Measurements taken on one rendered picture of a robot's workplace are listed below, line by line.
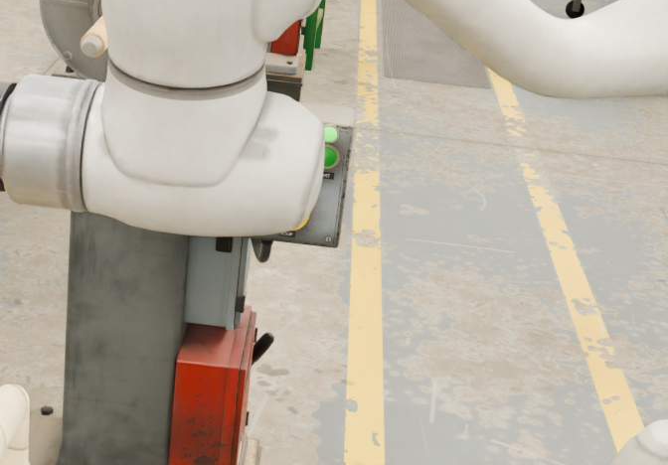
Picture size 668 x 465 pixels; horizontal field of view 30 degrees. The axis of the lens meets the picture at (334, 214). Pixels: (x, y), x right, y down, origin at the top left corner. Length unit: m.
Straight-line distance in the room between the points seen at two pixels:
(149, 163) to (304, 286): 3.17
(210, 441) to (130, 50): 1.54
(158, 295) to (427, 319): 1.81
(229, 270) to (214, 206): 1.35
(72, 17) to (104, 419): 0.78
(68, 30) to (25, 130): 1.04
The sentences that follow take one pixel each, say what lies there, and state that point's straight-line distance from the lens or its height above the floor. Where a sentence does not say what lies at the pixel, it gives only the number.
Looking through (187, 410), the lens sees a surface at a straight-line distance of 2.23.
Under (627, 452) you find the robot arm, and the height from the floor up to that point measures 0.94.
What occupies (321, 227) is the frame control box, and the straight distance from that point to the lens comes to 1.89.
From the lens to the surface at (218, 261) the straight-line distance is 2.15.
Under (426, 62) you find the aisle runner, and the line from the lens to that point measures 6.86.
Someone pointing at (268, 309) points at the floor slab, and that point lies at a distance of 3.79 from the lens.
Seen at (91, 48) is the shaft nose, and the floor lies 1.25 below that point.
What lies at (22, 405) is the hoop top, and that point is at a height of 1.12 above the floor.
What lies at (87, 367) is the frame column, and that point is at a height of 0.57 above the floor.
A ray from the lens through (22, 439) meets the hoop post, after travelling 1.08.
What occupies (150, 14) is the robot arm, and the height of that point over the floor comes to 1.50.
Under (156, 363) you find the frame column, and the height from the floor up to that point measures 0.60.
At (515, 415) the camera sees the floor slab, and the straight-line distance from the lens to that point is 3.42.
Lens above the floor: 1.67
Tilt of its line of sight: 22 degrees down
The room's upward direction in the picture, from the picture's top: 7 degrees clockwise
